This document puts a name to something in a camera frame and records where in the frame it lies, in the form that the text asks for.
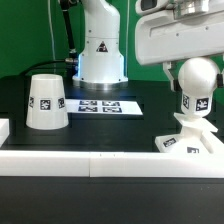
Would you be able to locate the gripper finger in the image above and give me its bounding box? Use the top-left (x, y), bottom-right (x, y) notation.
top-left (216, 70), bottom-right (224, 88)
top-left (163, 62), bottom-right (181, 92)

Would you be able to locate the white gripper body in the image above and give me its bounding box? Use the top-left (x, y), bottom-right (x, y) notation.
top-left (135, 0), bottom-right (224, 65)

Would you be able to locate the white lamp bulb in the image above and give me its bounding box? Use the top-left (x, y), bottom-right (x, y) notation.
top-left (178, 57), bottom-right (220, 117)

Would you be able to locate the white lamp base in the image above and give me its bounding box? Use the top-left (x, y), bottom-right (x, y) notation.
top-left (155, 113), bottom-right (224, 154)

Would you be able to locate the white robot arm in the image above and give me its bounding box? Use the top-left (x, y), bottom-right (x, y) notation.
top-left (58, 0), bottom-right (224, 90)

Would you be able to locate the white lamp shade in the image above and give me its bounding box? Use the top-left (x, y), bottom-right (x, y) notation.
top-left (26, 74), bottom-right (68, 130)

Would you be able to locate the white marker sheet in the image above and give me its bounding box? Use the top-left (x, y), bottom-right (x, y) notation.
top-left (66, 99), bottom-right (142, 115)

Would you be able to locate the black cable hose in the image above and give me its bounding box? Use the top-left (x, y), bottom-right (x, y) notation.
top-left (19, 0), bottom-right (81, 76)

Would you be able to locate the thin white cable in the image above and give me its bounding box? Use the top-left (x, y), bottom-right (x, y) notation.
top-left (47, 0), bottom-right (58, 75)

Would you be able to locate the white left fence wall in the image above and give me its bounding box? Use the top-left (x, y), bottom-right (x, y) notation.
top-left (0, 119), bottom-right (10, 147)

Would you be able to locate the white fence wall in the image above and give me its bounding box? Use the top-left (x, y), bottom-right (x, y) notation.
top-left (0, 119), bottom-right (10, 147)
top-left (0, 150), bottom-right (224, 178)

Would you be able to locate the white front fence wall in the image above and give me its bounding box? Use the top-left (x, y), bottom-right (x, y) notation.
top-left (0, 150), bottom-right (224, 178)

